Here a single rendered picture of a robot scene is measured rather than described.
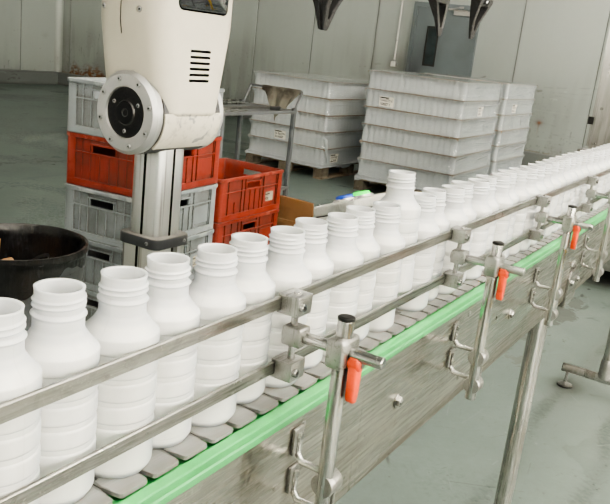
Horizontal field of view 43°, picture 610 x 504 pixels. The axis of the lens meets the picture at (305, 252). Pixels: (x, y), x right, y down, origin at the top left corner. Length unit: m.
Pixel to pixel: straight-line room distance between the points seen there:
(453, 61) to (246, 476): 10.92
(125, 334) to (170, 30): 0.94
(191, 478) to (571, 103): 10.57
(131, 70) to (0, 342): 1.04
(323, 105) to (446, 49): 3.93
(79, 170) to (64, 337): 2.84
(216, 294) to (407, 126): 6.84
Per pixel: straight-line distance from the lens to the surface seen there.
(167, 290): 0.65
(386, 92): 7.56
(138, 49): 1.49
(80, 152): 3.38
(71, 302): 0.57
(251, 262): 0.73
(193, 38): 1.51
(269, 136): 8.40
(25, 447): 0.56
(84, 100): 3.33
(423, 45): 11.74
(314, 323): 0.85
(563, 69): 11.13
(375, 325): 1.00
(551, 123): 11.16
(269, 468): 0.80
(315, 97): 8.05
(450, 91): 7.34
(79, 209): 3.40
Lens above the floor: 1.35
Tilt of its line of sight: 15 degrees down
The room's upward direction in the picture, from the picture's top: 7 degrees clockwise
